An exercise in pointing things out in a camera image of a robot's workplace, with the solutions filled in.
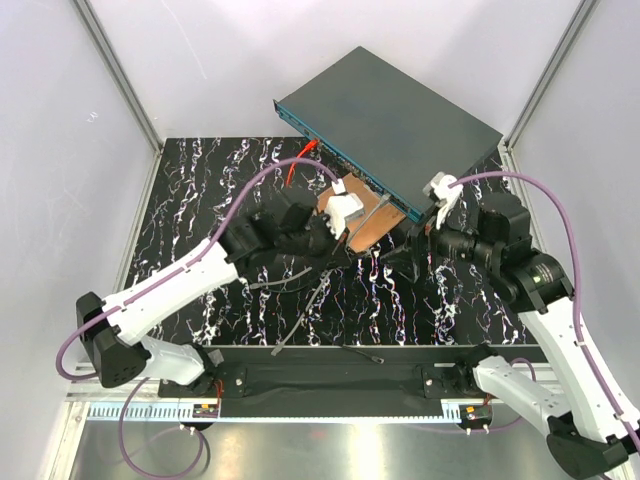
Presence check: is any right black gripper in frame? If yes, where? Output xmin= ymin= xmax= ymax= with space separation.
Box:
xmin=380 ymin=200 xmax=500 ymax=281

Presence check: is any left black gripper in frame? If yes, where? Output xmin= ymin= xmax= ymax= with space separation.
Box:
xmin=279 ymin=210 xmax=352 ymax=277

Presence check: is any grey ethernet cable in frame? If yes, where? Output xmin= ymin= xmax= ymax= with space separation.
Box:
xmin=269 ymin=197 xmax=392 ymax=357
xmin=249 ymin=267 xmax=314 ymax=291

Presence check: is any red ethernet cable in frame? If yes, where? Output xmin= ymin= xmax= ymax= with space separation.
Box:
xmin=285 ymin=140 xmax=321 ymax=189

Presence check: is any black ethernet cable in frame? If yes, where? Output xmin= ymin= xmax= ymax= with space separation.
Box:
xmin=319 ymin=339 xmax=385 ymax=364

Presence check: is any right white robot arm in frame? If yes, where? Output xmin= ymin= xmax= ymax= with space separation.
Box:
xmin=382 ymin=193 xmax=639 ymax=479

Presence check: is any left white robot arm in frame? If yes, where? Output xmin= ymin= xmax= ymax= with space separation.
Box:
xmin=76 ymin=196 xmax=360 ymax=396

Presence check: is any brown wooden board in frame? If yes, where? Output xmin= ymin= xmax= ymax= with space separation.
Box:
xmin=317 ymin=174 xmax=405 ymax=253

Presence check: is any black marble pattern mat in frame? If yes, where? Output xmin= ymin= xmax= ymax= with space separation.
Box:
xmin=127 ymin=137 xmax=534 ymax=346

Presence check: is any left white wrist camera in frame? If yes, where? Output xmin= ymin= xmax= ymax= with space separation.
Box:
xmin=323 ymin=179 xmax=365 ymax=240

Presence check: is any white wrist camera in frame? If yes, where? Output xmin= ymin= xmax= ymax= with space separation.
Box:
xmin=423 ymin=172 xmax=463 ymax=230
xmin=323 ymin=179 xmax=365 ymax=240

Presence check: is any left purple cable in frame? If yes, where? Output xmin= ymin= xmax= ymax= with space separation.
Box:
xmin=54 ymin=158 xmax=346 ymax=475

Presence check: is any purple cable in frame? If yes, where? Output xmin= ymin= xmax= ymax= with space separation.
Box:
xmin=54 ymin=158 xmax=346 ymax=475
xmin=447 ymin=170 xmax=640 ymax=476

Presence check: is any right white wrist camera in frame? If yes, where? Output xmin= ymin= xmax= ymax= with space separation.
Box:
xmin=423 ymin=172 xmax=463 ymax=230

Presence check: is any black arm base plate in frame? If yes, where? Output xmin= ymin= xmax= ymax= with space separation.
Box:
xmin=158 ymin=344 xmax=512 ymax=401

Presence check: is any dark teal network switch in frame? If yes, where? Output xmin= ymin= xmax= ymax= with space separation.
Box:
xmin=274 ymin=46 xmax=502 ymax=222

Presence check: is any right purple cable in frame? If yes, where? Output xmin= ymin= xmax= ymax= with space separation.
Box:
xmin=447 ymin=170 xmax=640 ymax=476

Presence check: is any white slotted cable duct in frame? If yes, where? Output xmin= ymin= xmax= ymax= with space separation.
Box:
xmin=87 ymin=400 xmax=461 ymax=424

